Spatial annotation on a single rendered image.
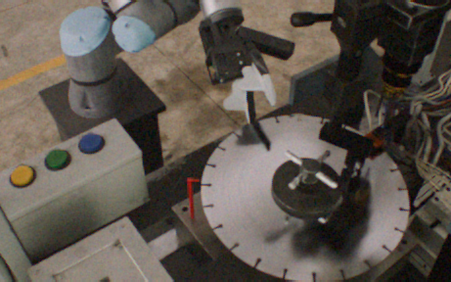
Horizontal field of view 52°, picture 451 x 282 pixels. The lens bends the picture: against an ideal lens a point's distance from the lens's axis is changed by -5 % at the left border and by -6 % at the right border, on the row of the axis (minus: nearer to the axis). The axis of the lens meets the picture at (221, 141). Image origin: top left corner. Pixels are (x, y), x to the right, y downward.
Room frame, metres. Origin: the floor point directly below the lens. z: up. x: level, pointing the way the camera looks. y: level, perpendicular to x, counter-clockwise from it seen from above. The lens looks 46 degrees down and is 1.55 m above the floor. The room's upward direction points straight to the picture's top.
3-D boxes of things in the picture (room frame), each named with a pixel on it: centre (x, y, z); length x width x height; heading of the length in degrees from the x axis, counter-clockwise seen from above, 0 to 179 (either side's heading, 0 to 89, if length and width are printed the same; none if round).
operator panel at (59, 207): (0.56, 0.29, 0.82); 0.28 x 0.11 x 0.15; 126
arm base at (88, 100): (0.92, 0.31, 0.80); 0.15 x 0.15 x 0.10
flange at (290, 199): (0.47, -0.13, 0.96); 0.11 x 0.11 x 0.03
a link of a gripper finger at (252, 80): (0.64, -0.06, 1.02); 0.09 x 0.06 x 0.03; 19
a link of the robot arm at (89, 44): (0.92, 0.30, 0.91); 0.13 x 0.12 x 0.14; 143
